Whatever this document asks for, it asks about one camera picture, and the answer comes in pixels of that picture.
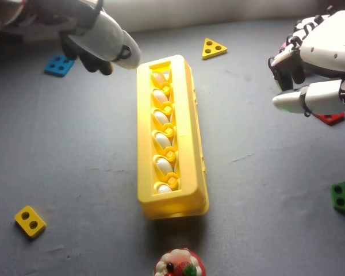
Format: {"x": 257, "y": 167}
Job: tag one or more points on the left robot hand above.
{"x": 109, "y": 40}

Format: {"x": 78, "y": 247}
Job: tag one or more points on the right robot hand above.
{"x": 325, "y": 51}

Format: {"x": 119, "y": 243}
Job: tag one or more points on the yellow egg carton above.
{"x": 189, "y": 138}

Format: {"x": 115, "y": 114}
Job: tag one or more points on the pink toy block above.
{"x": 283, "y": 47}

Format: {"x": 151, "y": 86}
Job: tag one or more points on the blue four-hole square block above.
{"x": 56, "y": 67}

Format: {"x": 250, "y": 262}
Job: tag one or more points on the red toy block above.
{"x": 330, "y": 119}

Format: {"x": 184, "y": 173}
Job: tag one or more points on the yellow three-hole triangle block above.
{"x": 215, "y": 49}

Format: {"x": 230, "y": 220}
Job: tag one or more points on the grey table cloth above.
{"x": 74, "y": 143}

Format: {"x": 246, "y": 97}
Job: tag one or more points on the yellow two-hole block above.
{"x": 30, "y": 222}

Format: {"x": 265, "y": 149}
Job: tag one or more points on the toy strawberry cake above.
{"x": 178, "y": 264}

